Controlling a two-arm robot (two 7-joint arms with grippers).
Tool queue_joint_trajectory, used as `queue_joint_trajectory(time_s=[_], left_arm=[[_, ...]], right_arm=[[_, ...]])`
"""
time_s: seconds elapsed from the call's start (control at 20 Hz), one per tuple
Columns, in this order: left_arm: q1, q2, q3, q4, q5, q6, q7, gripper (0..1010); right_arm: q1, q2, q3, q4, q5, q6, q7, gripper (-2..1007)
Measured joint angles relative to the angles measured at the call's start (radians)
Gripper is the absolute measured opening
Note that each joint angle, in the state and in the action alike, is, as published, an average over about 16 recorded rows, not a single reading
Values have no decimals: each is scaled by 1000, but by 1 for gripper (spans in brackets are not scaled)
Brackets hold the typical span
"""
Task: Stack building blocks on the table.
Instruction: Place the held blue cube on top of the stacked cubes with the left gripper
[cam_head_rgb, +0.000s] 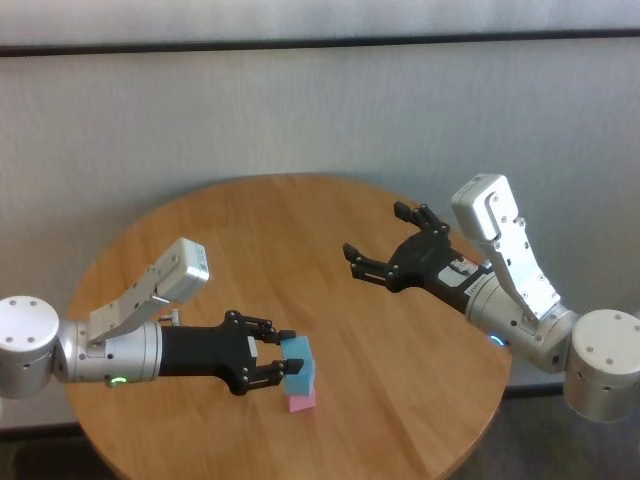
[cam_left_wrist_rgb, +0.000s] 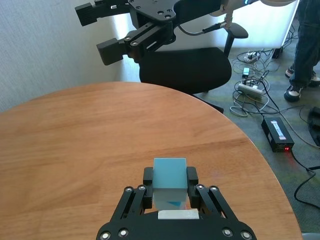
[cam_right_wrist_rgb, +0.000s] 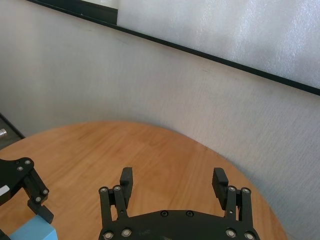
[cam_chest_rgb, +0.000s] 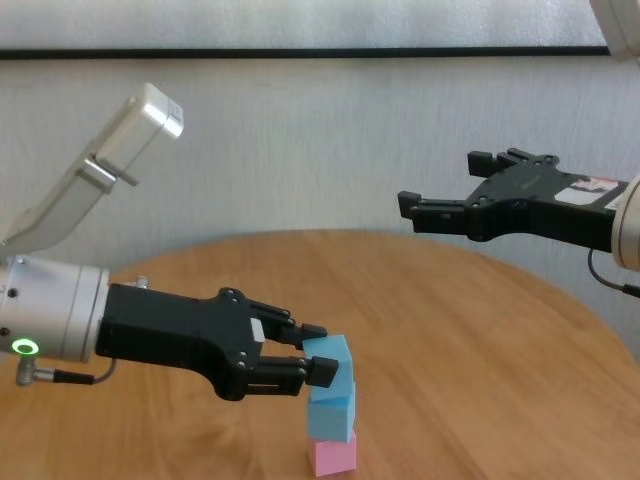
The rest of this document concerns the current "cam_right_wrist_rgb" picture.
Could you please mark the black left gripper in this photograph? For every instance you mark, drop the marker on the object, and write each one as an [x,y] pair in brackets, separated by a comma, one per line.
[12,175]

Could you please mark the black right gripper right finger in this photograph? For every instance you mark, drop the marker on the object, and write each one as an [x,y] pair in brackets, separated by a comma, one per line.
[220,190]

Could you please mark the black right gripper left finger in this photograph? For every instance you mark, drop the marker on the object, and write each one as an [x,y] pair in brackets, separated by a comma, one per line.
[126,190]

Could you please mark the blue cube block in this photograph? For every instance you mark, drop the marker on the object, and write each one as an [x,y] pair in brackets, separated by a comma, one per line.
[35,231]

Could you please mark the silver metal cylinder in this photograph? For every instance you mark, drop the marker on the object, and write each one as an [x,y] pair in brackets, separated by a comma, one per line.
[3,132]

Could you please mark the dark wall baseboard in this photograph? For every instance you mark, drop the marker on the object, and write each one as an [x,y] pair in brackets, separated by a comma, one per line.
[11,125]

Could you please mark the black wall trim strip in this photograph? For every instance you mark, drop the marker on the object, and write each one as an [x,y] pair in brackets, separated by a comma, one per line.
[175,46]

